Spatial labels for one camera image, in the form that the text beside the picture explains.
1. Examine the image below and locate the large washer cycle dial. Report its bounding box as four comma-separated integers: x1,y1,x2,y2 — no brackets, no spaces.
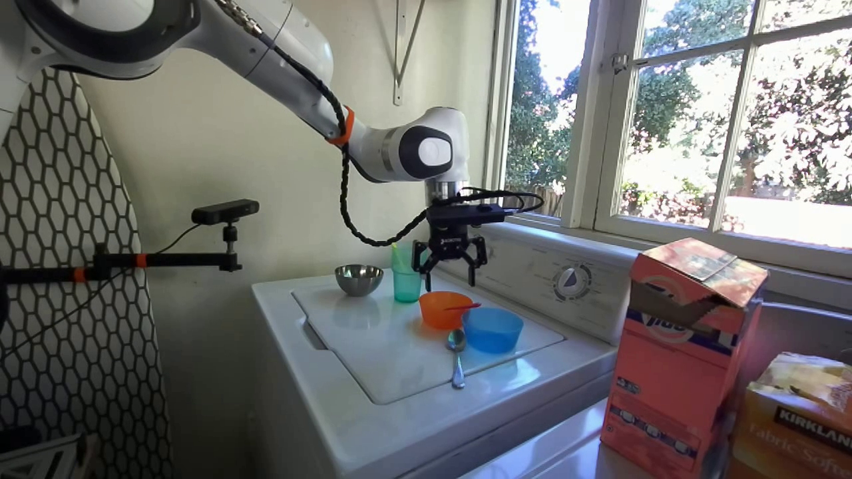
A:
554,262,594,303

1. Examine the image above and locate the white window frame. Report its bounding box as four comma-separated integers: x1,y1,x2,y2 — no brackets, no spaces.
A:
482,0,852,280

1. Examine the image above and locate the black external camera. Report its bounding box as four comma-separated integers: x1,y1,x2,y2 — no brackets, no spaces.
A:
189,198,263,226

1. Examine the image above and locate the white dryer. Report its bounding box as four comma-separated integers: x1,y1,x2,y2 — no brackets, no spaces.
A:
456,397,622,479

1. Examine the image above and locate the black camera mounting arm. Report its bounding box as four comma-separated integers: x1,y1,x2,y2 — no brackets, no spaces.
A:
0,222,244,288

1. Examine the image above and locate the brown Kirkland cardboard box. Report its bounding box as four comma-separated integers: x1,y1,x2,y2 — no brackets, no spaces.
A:
722,348,852,479

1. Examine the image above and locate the small metal bowl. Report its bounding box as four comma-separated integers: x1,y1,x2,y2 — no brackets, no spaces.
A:
333,264,385,299

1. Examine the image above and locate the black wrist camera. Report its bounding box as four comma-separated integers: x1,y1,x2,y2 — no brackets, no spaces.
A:
448,206,515,226

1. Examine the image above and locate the pink detergent box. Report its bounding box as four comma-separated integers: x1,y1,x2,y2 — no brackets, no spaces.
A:
599,234,772,479

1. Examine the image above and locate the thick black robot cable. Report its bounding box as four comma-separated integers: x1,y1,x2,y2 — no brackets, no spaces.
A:
333,140,434,250

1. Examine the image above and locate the white washer lid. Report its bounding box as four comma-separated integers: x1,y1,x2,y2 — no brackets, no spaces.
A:
291,270,569,407

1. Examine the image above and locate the green translucent plastic cup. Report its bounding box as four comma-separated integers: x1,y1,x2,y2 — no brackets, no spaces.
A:
388,244,425,305

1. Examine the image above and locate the metal spoon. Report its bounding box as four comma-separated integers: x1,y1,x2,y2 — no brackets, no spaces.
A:
444,327,469,391

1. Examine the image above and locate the honeycomb pattern ironing board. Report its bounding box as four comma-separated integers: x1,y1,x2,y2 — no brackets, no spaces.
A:
0,63,172,479

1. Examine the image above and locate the blue plastic bowl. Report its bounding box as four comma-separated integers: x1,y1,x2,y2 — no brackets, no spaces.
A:
460,305,526,357

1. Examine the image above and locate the white washing machine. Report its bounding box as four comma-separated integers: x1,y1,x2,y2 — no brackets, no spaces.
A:
251,218,637,479

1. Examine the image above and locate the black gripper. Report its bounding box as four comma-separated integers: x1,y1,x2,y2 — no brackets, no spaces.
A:
410,200,490,293

